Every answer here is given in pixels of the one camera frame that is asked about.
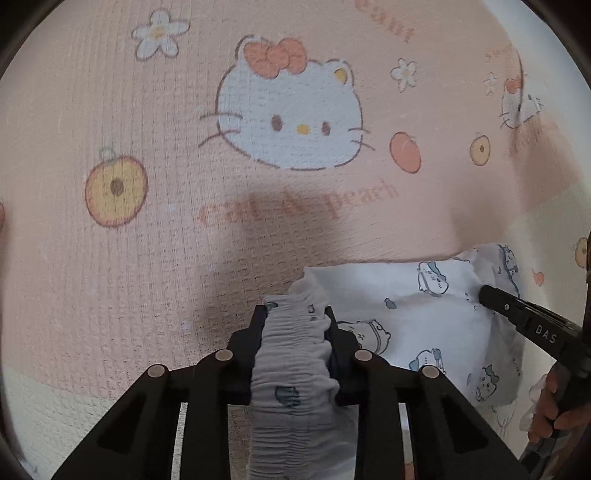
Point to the pink cream cat print blanket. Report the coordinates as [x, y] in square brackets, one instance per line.
[138, 115]

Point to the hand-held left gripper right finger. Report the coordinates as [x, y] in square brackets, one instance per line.
[344, 350]

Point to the white cartoon print pants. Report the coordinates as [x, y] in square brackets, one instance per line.
[415, 314]

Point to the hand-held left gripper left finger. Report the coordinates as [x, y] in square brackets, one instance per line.
[249, 341]

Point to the person's right hand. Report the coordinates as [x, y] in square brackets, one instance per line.
[547, 406]

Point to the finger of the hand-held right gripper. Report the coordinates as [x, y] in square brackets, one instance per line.
[496, 300]

